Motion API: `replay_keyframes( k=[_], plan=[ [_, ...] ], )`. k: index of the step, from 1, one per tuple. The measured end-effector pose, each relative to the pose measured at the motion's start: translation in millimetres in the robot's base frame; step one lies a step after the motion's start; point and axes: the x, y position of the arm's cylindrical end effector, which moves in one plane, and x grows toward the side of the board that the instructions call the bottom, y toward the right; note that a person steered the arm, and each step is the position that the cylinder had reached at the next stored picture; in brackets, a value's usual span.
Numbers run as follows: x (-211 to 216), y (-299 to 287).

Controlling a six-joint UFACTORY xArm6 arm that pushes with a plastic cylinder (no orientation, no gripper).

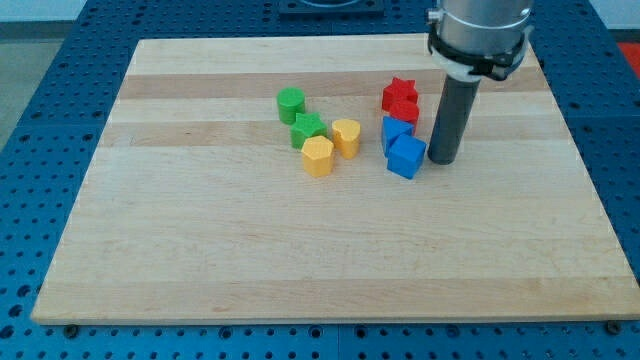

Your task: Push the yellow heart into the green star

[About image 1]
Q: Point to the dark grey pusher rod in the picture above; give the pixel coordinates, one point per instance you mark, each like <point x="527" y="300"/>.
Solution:
<point x="454" y="109"/>

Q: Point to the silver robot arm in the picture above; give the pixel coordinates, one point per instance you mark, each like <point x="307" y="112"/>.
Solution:
<point x="472" y="39"/>

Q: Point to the blue cube block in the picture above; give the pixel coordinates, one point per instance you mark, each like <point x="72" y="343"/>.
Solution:
<point x="406" y="155"/>

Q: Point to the yellow hexagon block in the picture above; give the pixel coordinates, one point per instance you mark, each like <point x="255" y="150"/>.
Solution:
<point x="318" y="156"/>

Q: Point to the green cylinder block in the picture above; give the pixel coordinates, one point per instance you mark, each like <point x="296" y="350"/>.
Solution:
<point x="291" y="101"/>

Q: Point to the red star block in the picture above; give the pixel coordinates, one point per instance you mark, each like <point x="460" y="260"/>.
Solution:
<point x="399" y="90"/>

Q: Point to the yellow heart block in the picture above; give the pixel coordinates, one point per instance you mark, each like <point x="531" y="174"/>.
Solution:
<point x="346" y="137"/>

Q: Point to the green star block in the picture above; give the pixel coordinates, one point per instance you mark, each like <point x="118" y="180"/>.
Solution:
<point x="306" y="125"/>

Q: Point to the red cylinder block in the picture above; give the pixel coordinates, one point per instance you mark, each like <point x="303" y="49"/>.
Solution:
<point x="406" y="111"/>

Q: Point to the blue triangle block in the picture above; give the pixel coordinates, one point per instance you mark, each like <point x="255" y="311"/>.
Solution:
<point x="391" y="129"/>

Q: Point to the wooden board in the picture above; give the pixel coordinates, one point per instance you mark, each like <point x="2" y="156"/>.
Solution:
<point x="196" y="209"/>

